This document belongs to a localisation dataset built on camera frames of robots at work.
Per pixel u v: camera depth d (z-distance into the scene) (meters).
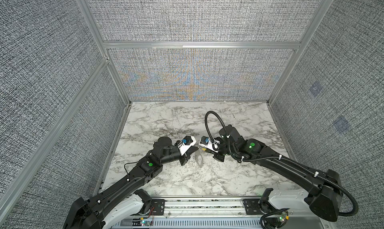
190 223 0.70
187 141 0.60
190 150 0.63
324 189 0.39
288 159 0.46
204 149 0.72
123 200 0.58
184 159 0.63
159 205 0.74
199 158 0.90
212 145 0.62
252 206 0.73
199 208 0.75
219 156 0.65
